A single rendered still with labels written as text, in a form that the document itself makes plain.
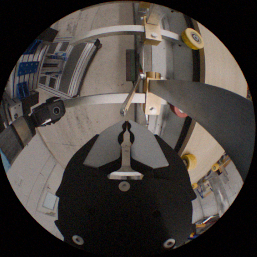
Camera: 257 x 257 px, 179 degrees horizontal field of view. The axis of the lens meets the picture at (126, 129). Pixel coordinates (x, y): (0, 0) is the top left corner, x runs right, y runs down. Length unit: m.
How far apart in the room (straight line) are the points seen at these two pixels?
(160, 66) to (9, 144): 0.66
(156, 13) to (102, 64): 1.01
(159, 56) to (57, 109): 0.54
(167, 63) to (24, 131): 0.67
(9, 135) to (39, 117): 0.10
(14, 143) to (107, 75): 1.10
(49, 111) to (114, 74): 0.98
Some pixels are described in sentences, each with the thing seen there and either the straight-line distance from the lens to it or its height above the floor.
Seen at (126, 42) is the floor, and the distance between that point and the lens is 1.26.
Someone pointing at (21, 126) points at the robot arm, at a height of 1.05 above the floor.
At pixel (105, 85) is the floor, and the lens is 1.15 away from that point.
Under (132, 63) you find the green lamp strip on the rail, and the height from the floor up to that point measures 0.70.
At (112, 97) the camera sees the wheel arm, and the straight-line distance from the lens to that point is 0.26.
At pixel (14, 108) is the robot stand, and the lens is 0.63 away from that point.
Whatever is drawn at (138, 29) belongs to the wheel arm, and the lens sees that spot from 0.32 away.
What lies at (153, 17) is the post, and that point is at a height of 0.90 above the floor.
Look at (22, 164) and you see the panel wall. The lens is 2.74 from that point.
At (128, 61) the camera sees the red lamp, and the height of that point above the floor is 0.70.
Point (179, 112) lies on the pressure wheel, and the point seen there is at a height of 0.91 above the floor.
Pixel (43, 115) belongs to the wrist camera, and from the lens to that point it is 0.26.
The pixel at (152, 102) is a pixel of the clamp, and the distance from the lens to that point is 0.26.
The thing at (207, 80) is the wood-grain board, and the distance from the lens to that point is 0.34.
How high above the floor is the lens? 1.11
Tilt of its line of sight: 58 degrees down
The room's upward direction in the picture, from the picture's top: 179 degrees counter-clockwise
